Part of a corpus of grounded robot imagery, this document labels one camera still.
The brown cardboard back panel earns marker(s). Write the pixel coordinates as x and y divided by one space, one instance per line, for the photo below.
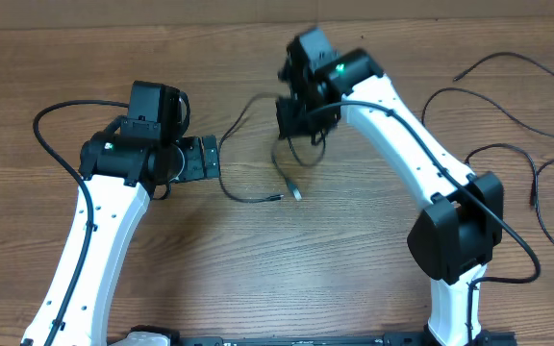
58 14

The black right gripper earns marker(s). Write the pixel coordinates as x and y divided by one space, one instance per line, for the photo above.
285 112

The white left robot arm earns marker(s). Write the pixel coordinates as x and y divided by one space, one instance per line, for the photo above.
121 167

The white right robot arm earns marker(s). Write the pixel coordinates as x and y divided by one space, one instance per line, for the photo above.
459 212

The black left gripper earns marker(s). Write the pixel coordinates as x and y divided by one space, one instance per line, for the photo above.
195 168

